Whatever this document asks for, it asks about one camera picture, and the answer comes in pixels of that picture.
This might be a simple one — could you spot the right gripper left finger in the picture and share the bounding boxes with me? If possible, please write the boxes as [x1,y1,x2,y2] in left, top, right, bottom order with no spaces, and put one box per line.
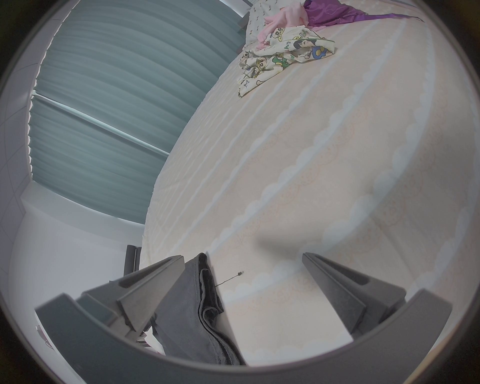
[77,255,185,341]

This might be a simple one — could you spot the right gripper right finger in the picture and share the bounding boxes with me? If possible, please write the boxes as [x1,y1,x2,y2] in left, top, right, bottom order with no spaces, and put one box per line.
[302,252,408,336]

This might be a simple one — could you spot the black sleeveless top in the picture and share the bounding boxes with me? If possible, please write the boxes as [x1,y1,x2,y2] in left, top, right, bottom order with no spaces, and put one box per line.
[150,252,246,366]

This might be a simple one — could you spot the bed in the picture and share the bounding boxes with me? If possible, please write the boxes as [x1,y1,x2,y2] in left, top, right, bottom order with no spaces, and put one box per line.
[140,0,479,366]

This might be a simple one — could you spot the dark grey chest of drawers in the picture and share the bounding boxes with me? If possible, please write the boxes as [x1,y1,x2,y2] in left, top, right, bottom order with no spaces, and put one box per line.
[124,245,142,278]

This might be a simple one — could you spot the blue-green curtain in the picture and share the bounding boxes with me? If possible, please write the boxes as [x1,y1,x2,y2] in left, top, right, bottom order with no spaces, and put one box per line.
[28,94,169,226]
[34,0,250,155]

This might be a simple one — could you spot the cream printed garment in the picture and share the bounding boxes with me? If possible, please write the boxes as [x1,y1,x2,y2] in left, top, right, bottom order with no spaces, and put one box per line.
[237,25,336,99]

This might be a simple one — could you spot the pink garment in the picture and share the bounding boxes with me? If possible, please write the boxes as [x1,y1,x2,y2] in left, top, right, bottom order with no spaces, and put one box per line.
[257,4,310,47]

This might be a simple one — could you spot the purple satin garment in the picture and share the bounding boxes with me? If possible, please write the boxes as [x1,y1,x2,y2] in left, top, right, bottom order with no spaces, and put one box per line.
[303,0,424,29]

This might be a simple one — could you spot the white printed pillow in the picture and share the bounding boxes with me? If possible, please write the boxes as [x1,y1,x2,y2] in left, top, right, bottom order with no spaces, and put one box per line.
[245,0,286,44]

